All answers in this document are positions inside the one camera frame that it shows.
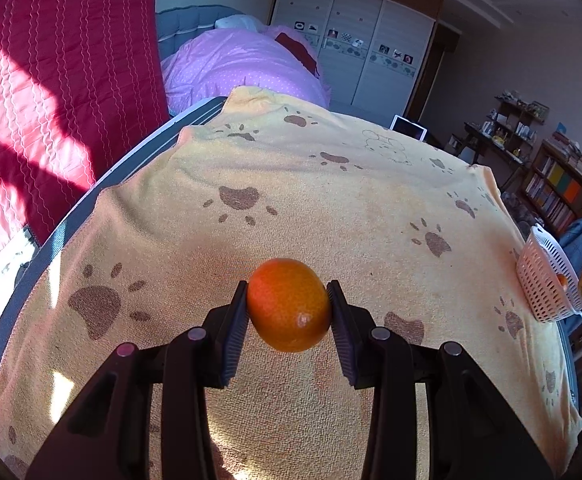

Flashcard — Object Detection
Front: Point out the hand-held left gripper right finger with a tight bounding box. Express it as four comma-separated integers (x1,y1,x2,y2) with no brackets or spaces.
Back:
325,279,555,480

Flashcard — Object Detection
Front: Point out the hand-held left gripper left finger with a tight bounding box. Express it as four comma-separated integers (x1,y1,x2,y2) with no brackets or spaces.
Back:
25,280,250,480

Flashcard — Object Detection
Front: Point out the small round orange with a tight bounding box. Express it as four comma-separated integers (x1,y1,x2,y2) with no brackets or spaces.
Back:
247,258,332,353

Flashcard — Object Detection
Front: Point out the white plastic basket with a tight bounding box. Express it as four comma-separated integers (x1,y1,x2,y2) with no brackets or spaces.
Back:
516,225,582,323

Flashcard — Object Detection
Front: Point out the yellow paw-print towel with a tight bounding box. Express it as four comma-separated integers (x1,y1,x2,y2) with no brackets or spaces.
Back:
0,86,582,480

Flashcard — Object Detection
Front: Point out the white tablet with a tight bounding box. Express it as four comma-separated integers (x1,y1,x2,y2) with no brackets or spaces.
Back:
390,114,429,142

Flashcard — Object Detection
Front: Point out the white fabric tag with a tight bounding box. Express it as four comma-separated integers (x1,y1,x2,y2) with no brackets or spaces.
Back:
0,227,39,306

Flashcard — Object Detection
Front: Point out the wooden bookshelf with books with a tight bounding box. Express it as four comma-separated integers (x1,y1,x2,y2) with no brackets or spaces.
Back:
521,132,582,233

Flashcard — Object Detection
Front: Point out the purple dotted duvet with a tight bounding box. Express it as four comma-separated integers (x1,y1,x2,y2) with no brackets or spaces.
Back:
161,25,333,116

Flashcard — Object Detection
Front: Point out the cluttered dark desk shelf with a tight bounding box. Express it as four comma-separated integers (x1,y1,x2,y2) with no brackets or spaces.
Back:
443,90,552,171

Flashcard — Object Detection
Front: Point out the dark red cushion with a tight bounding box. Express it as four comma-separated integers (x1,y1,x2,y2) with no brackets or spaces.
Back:
274,31,322,77

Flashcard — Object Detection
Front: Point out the white pillow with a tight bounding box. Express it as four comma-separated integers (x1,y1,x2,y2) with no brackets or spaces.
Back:
215,14,267,31

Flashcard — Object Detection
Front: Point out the red quilted blanket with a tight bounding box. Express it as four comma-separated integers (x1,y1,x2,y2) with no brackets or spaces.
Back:
0,0,172,391

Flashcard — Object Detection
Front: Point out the blue padded headboard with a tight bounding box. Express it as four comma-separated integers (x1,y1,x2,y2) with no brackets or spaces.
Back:
155,5,234,61

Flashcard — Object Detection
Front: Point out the white wardrobe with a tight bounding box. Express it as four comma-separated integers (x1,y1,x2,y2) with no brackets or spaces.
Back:
270,0,437,116

